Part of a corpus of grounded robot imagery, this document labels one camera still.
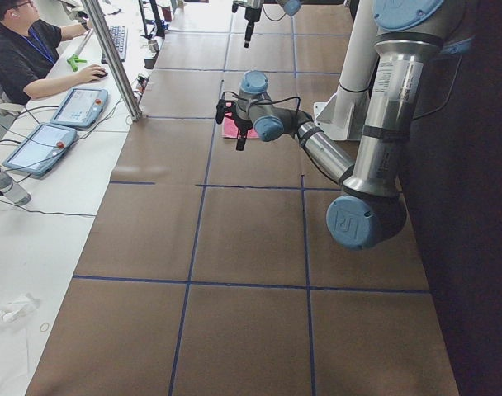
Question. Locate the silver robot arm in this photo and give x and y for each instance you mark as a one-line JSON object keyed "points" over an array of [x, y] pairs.
{"points": [[409, 35], [290, 8]]}

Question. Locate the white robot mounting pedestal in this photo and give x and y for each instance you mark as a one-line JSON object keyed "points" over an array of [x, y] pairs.
{"points": [[343, 115]]}

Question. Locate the grey water bottle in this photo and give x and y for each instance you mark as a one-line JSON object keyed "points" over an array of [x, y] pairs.
{"points": [[13, 191]]}

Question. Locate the black keyboard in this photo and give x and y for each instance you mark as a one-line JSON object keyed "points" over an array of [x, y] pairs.
{"points": [[118, 36]]}

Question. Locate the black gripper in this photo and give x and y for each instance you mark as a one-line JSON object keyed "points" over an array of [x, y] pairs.
{"points": [[243, 124], [248, 16]]}

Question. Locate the pink towel with grey edge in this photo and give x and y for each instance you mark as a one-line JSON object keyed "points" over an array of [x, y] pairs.
{"points": [[231, 128]]}

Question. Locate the seated man in black shirt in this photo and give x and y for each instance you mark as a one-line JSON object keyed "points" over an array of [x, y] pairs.
{"points": [[28, 51]]}

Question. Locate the blue teach pendant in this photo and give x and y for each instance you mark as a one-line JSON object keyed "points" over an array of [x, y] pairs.
{"points": [[81, 107], [41, 150]]}

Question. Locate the small metal cup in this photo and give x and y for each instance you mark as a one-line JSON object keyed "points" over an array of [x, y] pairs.
{"points": [[153, 45]]}

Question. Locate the aluminium frame post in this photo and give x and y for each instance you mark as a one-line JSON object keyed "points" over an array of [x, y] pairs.
{"points": [[118, 72]]}

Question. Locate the upper blue teach pendant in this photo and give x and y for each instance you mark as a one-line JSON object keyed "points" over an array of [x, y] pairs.
{"points": [[81, 107]]}

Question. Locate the crumpled white tissue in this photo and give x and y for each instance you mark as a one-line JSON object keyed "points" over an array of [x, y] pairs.
{"points": [[21, 307]]}

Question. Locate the lower blue teach pendant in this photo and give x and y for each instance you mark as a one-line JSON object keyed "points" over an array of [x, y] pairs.
{"points": [[41, 150]]}

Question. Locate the green clamp tool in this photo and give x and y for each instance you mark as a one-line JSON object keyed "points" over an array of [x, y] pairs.
{"points": [[74, 61]]}

